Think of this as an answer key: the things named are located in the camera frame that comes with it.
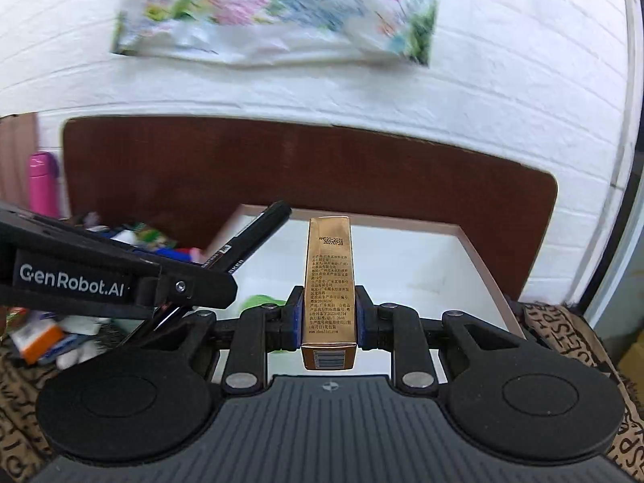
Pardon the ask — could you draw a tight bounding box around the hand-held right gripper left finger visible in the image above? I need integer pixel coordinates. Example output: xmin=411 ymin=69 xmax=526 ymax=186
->
xmin=121 ymin=286 xmax=306 ymax=396

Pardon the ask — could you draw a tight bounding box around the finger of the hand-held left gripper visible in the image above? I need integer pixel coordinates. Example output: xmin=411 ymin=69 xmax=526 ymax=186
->
xmin=134 ymin=260 xmax=239 ymax=310

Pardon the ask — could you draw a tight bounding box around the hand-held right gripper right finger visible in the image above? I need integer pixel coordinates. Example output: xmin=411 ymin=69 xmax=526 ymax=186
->
xmin=355 ymin=286 xmax=529 ymax=396

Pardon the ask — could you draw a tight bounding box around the gold narrow box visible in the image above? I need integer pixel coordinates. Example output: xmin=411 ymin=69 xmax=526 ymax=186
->
xmin=301 ymin=216 xmax=359 ymax=371

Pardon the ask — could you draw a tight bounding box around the brown cardboard storage box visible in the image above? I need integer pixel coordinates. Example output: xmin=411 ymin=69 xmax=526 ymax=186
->
xmin=201 ymin=204 xmax=528 ymax=383

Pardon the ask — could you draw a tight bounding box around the black marker pen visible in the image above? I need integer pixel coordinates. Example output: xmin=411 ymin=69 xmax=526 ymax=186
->
xmin=146 ymin=201 xmax=293 ymax=335

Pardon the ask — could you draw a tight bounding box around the white orange medicine box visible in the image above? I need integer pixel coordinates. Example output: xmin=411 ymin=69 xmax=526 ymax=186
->
xmin=10 ymin=323 xmax=66 ymax=364

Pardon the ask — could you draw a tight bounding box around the white green packet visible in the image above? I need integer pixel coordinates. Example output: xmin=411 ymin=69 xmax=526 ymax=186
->
xmin=133 ymin=222 xmax=178 ymax=252

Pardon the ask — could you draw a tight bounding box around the pink bottle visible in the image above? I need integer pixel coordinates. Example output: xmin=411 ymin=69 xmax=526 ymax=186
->
xmin=27 ymin=152 xmax=61 ymax=219

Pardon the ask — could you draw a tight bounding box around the brown wooden headboard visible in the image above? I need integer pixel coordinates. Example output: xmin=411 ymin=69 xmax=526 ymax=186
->
xmin=61 ymin=116 xmax=558 ymax=303

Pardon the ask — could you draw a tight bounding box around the brown wooden board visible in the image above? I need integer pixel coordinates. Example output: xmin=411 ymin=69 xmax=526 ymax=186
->
xmin=0 ymin=113 xmax=39 ymax=202

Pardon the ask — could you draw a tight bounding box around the brown lettered printed blanket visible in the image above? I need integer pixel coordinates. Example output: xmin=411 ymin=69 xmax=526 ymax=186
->
xmin=0 ymin=302 xmax=644 ymax=483

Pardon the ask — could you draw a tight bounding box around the floral plastic bag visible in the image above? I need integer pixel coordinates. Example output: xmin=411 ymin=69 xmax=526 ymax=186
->
xmin=111 ymin=0 xmax=438 ymax=68

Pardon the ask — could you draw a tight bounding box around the pale sliding door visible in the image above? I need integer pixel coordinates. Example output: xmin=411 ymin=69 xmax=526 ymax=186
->
xmin=578 ymin=0 xmax=644 ymax=323

